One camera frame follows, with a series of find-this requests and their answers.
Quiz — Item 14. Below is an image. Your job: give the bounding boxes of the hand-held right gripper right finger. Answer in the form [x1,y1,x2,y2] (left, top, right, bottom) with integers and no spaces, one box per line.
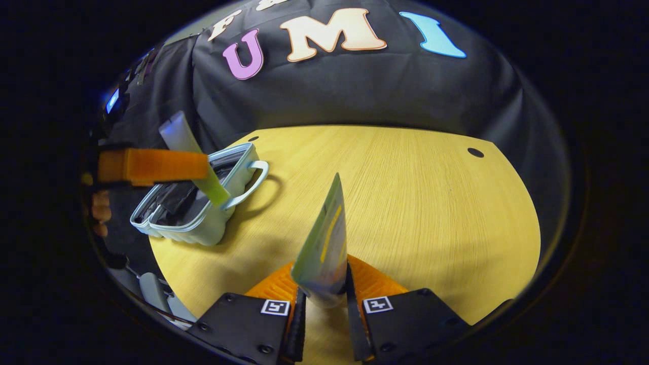
[346,253,472,363]

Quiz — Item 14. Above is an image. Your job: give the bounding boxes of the green-capped white tube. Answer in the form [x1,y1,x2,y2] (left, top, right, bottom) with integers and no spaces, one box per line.
[158,111,232,208]

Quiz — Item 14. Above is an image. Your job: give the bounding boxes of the white labelled cream tube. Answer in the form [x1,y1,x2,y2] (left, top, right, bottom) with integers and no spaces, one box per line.
[290,172,350,309]

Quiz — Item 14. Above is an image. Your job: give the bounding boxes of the light blue suitcase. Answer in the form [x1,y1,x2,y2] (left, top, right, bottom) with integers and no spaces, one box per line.
[130,142,270,247]

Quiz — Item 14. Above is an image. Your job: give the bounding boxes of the grey chair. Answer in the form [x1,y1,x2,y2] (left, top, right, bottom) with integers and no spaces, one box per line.
[109,253,199,326]

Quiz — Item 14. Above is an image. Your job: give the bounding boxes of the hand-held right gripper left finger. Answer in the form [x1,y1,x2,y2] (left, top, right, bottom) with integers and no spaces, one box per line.
[195,261,308,364]

